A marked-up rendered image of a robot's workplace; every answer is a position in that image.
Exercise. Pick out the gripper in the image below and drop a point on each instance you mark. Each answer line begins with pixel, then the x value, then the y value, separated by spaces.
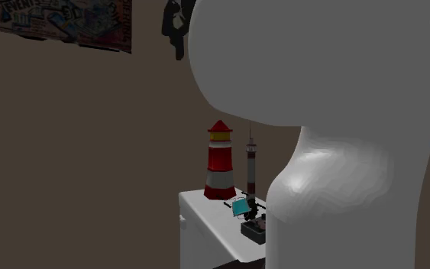
pixel 170 22

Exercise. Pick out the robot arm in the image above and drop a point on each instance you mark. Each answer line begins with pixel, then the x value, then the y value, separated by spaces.
pixel 311 74

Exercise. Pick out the red white lighthouse figure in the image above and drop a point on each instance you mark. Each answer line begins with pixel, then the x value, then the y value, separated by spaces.
pixel 220 164

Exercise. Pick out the slim grey red tower figure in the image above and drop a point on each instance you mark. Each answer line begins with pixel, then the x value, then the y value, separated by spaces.
pixel 251 167

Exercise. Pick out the black pen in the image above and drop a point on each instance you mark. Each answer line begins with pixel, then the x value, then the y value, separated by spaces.
pixel 227 205
pixel 259 205

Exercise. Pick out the blue face mask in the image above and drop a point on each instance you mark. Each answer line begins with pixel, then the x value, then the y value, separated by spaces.
pixel 240 207

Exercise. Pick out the dark grey box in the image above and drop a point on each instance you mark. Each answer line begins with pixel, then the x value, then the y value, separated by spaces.
pixel 253 233

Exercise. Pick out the colourful wall poster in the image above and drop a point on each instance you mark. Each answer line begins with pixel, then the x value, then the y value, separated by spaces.
pixel 69 20

